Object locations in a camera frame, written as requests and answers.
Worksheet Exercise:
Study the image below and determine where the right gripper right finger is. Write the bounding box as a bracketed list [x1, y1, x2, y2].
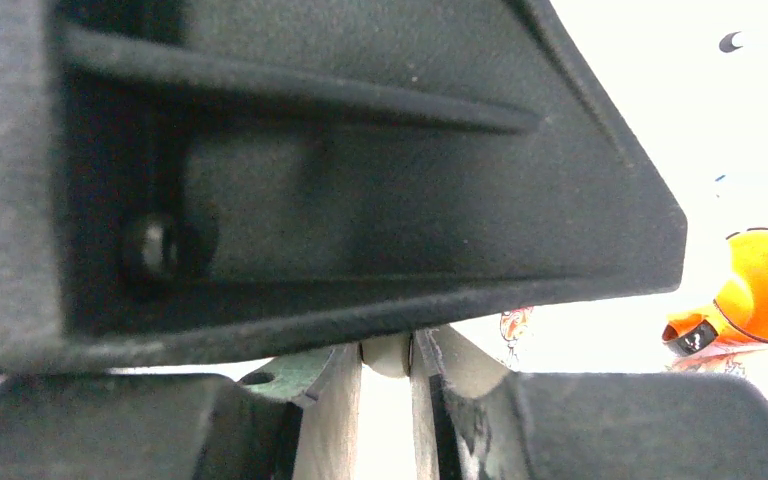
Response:
[412, 327, 768, 479]

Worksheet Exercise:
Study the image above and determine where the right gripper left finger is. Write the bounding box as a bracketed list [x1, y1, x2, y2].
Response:
[0, 344, 360, 479]

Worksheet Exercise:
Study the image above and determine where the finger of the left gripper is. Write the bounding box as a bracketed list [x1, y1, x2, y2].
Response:
[0, 1, 687, 374]

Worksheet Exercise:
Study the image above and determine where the small beige cup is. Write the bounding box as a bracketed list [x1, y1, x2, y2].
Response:
[360, 333, 412, 379]

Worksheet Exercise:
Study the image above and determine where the orange mug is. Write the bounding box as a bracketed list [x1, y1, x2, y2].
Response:
[661, 227, 768, 357]

